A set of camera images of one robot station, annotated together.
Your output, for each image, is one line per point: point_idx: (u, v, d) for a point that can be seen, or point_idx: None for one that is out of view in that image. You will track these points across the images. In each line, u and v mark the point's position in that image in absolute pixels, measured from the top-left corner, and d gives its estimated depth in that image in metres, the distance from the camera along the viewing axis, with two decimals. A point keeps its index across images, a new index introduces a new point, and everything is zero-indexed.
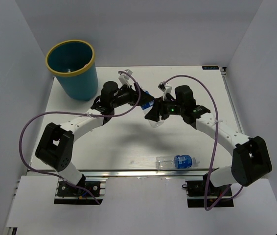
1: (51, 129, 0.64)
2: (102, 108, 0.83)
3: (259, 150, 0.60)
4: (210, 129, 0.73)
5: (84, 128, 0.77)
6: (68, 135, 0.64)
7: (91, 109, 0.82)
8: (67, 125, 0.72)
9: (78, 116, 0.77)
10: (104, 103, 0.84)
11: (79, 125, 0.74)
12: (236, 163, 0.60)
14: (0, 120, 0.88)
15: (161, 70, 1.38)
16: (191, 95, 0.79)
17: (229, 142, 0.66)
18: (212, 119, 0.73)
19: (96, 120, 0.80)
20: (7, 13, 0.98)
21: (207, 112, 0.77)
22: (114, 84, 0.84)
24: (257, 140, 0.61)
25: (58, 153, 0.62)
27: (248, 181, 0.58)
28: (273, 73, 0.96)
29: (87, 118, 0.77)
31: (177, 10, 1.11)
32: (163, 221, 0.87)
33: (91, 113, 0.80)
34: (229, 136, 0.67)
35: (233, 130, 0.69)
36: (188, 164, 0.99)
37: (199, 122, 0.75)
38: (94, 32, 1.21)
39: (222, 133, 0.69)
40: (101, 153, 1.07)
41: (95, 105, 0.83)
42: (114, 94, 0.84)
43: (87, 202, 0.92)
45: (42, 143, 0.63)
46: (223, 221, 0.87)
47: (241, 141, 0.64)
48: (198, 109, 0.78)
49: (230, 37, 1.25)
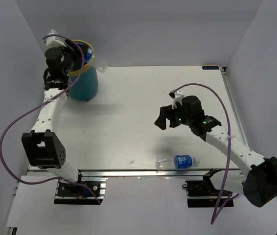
1: (27, 139, 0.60)
2: (57, 82, 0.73)
3: (274, 171, 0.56)
4: (221, 145, 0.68)
5: (57, 112, 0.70)
6: (49, 135, 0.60)
7: (47, 89, 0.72)
8: (40, 125, 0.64)
9: (42, 109, 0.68)
10: (56, 73, 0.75)
11: (50, 117, 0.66)
12: (248, 183, 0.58)
14: (0, 119, 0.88)
15: (161, 70, 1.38)
16: (199, 106, 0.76)
17: (242, 162, 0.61)
18: (223, 133, 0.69)
19: (60, 98, 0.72)
20: (7, 13, 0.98)
21: (218, 125, 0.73)
22: (56, 50, 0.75)
24: (274, 163, 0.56)
25: (53, 154, 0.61)
27: (262, 202, 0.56)
28: (273, 73, 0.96)
29: (50, 105, 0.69)
31: (177, 10, 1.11)
32: (164, 220, 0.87)
33: (51, 95, 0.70)
34: (243, 155, 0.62)
35: (247, 148, 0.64)
36: (188, 164, 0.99)
37: (210, 135, 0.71)
38: (94, 31, 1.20)
39: (235, 151, 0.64)
40: (100, 153, 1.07)
41: (48, 83, 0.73)
42: (60, 59, 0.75)
43: (87, 202, 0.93)
45: (31, 153, 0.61)
46: (223, 221, 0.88)
47: (255, 161, 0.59)
48: (207, 121, 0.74)
49: (230, 37, 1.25)
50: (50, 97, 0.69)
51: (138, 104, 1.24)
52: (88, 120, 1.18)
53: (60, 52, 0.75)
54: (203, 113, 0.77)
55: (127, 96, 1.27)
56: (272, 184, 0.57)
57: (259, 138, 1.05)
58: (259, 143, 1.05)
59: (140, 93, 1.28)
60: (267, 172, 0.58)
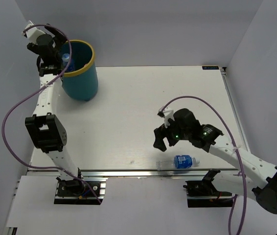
1: (30, 123, 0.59)
2: (50, 68, 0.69)
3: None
4: (228, 157, 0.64)
5: (55, 98, 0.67)
6: (51, 117, 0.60)
7: (42, 75, 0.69)
8: (40, 109, 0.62)
9: (40, 94, 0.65)
10: (48, 59, 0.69)
11: (49, 102, 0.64)
12: (264, 195, 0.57)
14: (0, 119, 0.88)
15: (161, 70, 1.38)
16: (194, 117, 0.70)
17: (256, 175, 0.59)
18: (228, 145, 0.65)
19: (56, 83, 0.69)
20: (7, 13, 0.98)
21: (219, 134, 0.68)
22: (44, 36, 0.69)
24: None
25: (56, 134, 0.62)
27: None
28: (273, 74, 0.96)
29: (48, 90, 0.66)
31: (178, 10, 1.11)
32: (164, 220, 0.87)
33: (47, 81, 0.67)
34: (255, 168, 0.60)
35: (256, 158, 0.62)
36: (188, 164, 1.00)
37: (215, 148, 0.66)
38: (93, 31, 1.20)
39: (246, 164, 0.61)
40: (100, 153, 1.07)
41: (43, 70, 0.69)
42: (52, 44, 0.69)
43: (88, 202, 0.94)
45: (34, 136, 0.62)
46: (223, 221, 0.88)
47: (269, 173, 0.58)
48: (207, 131, 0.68)
49: (230, 37, 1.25)
50: (47, 83, 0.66)
51: (138, 104, 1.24)
52: (88, 120, 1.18)
53: (50, 37, 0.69)
54: (199, 124, 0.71)
55: (127, 96, 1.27)
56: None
57: (259, 138, 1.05)
58: (259, 143, 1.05)
59: (140, 93, 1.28)
60: None
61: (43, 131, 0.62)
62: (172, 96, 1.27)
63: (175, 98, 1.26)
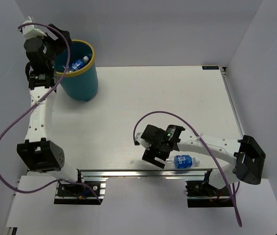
1: (24, 149, 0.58)
2: (41, 78, 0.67)
3: (253, 147, 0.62)
4: (196, 147, 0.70)
5: (48, 116, 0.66)
6: (45, 144, 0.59)
7: (33, 88, 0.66)
8: (34, 133, 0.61)
9: (32, 114, 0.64)
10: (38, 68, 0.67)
11: (43, 124, 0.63)
12: (241, 171, 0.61)
14: (0, 119, 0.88)
15: (161, 70, 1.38)
16: (153, 128, 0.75)
17: (226, 154, 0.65)
18: (192, 136, 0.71)
19: (49, 98, 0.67)
20: (7, 13, 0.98)
21: (181, 131, 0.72)
22: (34, 42, 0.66)
24: (248, 140, 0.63)
25: (51, 161, 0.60)
27: (259, 179, 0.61)
28: (273, 74, 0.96)
29: (40, 108, 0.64)
31: (177, 10, 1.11)
32: (164, 219, 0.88)
33: (38, 96, 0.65)
34: (221, 149, 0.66)
35: (219, 140, 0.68)
36: (188, 164, 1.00)
37: (182, 145, 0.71)
38: (93, 31, 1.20)
39: (214, 148, 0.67)
40: (100, 153, 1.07)
41: (33, 80, 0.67)
42: (43, 51, 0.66)
43: (88, 202, 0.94)
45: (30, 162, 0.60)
46: (222, 220, 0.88)
47: (235, 149, 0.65)
48: (172, 131, 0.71)
49: (230, 37, 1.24)
50: (38, 99, 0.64)
51: (138, 104, 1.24)
52: (88, 120, 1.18)
53: (40, 43, 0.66)
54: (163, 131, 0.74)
55: (127, 96, 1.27)
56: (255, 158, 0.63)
57: (259, 138, 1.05)
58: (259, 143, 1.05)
59: (140, 93, 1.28)
60: (247, 149, 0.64)
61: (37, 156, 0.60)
62: (172, 96, 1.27)
63: (175, 98, 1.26)
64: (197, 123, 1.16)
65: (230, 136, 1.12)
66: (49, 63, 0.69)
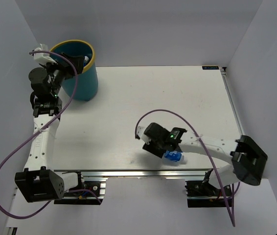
1: (22, 178, 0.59)
2: (46, 106, 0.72)
3: (249, 147, 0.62)
4: (197, 148, 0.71)
5: (50, 143, 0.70)
6: (44, 172, 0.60)
7: (37, 116, 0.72)
8: (34, 161, 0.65)
9: (34, 142, 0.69)
10: (43, 96, 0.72)
11: (44, 152, 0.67)
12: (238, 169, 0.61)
14: (0, 119, 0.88)
15: (161, 70, 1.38)
16: (158, 128, 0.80)
17: (221, 153, 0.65)
18: (193, 137, 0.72)
19: (52, 126, 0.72)
20: (7, 13, 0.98)
21: (183, 132, 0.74)
22: (40, 72, 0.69)
24: (245, 139, 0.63)
25: (50, 189, 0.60)
27: (258, 180, 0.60)
28: (273, 73, 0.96)
29: (42, 135, 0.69)
31: (177, 9, 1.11)
32: (164, 220, 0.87)
33: (41, 123, 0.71)
34: (219, 148, 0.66)
35: (217, 140, 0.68)
36: (175, 158, 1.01)
37: (183, 145, 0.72)
38: (93, 31, 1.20)
39: (210, 147, 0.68)
40: (100, 153, 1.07)
41: (37, 107, 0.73)
42: (48, 82, 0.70)
43: (88, 202, 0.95)
45: (27, 192, 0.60)
46: (223, 221, 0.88)
47: (231, 148, 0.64)
48: (174, 132, 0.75)
49: (230, 37, 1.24)
50: (42, 127, 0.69)
51: (138, 104, 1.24)
52: (88, 121, 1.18)
53: (45, 73, 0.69)
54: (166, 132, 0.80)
55: (127, 96, 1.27)
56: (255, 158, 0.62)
57: (259, 137, 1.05)
58: (259, 143, 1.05)
59: (140, 93, 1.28)
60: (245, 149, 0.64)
61: (36, 186, 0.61)
62: (172, 96, 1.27)
63: (175, 98, 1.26)
64: (197, 123, 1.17)
65: (230, 136, 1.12)
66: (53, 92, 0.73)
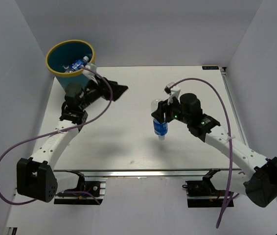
1: (22, 167, 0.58)
2: (72, 115, 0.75)
3: None
4: (222, 146, 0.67)
5: (61, 145, 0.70)
6: (44, 167, 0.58)
7: (61, 120, 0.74)
8: (40, 153, 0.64)
9: (48, 139, 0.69)
10: (73, 107, 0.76)
11: (52, 149, 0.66)
12: (252, 184, 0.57)
14: (0, 119, 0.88)
15: (161, 70, 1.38)
16: (198, 105, 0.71)
17: (246, 164, 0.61)
18: (223, 134, 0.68)
19: (70, 132, 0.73)
20: (7, 13, 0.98)
21: (216, 125, 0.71)
22: (76, 86, 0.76)
24: None
25: (42, 187, 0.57)
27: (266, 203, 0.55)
28: (273, 73, 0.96)
29: (58, 136, 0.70)
31: (177, 10, 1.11)
32: (163, 220, 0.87)
33: (62, 127, 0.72)
34: (245, 157, 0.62)
35: (248, 149, 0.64)
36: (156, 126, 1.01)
37: (210, 137, 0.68)
38: (93, 31, 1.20)
39: (237, 152, 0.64)
40: (101, 154, 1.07)
41: (64, 113, 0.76)
42: (79, 97, 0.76)
43: (88, 202, 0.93)
45: (21, 182, 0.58)
46: (223, 222, 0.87)
47: (258, 163, 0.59)
48: (206, 121, 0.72)
49: (230, 37, 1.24)
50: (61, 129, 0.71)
51: (138, 104, 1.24)
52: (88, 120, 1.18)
53: (79, 89, 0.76)
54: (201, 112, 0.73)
55: (127, 96, 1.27)
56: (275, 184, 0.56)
57: (259, 137, 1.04)
58: (259, 143, 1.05)
59: (140, 93, 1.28)
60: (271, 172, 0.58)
61: (32, 179, 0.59)
62: None
63: None
64: None
65: None
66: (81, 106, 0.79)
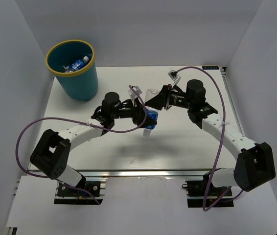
1: (47, 136, 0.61)
2: (101, 120, 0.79)
3: (265, 156, 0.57)
4: (216, 130, 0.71)
5: (83, 135, 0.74)
6: (65, 142, 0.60)
7: (92, 117, 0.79)
8: (66, 133, 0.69)
9: (78, 125, 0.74)
10: (105, 114, 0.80)
11: (77, 133, 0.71)
12: (239, 166, 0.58)
14: (0, 119, 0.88)
15: (160, 70, 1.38)
16: (202, 94, 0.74)
17: (234, 146, 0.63)
18: (219, 120, 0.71)
19: (95, 129, 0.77)
20: (7, 14, 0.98)
21: (214, 113, 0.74)
22: (116, 97, 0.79)
24: (265, 147, 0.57)
25: (52, 161, 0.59)
27: (250, 186, 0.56)
28: (273, 73, 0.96)
29: (85, 126, 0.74)
31: (177, 10, 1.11)
32: (163, 220, 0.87)
33: (90, 122, 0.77)
34: (235, 140, 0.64)
35: (240, 134, 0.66)
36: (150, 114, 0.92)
37: (206, 123, 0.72)
38: (94, 32, 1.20)
39: (228, 136, 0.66)
40: (101, 155, 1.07)
41: (96, 114, 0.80)
42: (114, 106, 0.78)
43: (88, 202, 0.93)
45: (37, 149, 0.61)
46: (223, 221, 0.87)
47: (246, 145, 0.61)
48: (205, 109, 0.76)
49: (230, 37, 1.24)
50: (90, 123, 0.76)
51: None
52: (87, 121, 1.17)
53: (117, 101, 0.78)
54: (203, 101, 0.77)
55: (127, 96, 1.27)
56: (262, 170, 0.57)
57: (259, 137, 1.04)
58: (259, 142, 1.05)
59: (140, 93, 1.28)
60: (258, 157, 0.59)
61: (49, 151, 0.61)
62: None
63: None
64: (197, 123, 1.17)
65: None
66: (112, 116, 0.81)
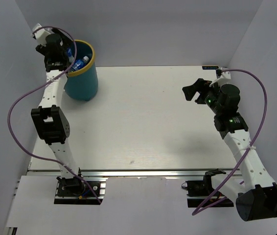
1: (37, 116, 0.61)
2: (57, 64, 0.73)
3: None
4: (237, 150, 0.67)
5: (59, 92, 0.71)
6: (55, 108, 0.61)
7: (49, 71, 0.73)
8: (46, 102, 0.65)
9: (45, 88, 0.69)
10: (55, 56, 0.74)
11: (55, 95, 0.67)
12: (244, 197, 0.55)
14: (0, 119, 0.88)
15: (160, 70, 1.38)
16: (234, 102, 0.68)
17: (249, 176, 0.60)
18: (244, 140, 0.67)
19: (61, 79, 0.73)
20: (7, 14, 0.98)
21: (243, 129, 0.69)
22: (51, 36, 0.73)
24: None
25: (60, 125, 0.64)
27: (248, 217, 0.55)
28: (272, 73, 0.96)
29: (53, 84, 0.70)
31: (177, 10, 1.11)
32: (163, 220, 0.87)
33: (53, 76, 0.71)
34: (252, 171, 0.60)
35: (259, 164, 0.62)
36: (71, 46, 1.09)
37: (230, 138, 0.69)
38: (93, 31, 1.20)
39: (247, 164, 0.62)
40: (102, 155, 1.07)
41: (48, 65, 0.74)
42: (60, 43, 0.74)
43: (87, 202, 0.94)
45: (39, 128, 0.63)
46: (222, 221, 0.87)
47: (262, 182, 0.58)
48: (235, 120, 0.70)
49: (230, 37, 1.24)
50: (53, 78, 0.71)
51: (138, 104, 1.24)
52: (85, 120, 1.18)
53: (57, 37, 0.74)
54: (235, 109, 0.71)
55: (127, 96, 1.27)
56: (268, 208, 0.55)
57: (259, 137, 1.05)
58: (259, 142, 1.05)
59: (140, 93, 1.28)
60: (269, 195, 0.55)
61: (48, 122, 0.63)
62: (171, 97, 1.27)
63: (174, 98, 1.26)
64: (197, 123, 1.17)
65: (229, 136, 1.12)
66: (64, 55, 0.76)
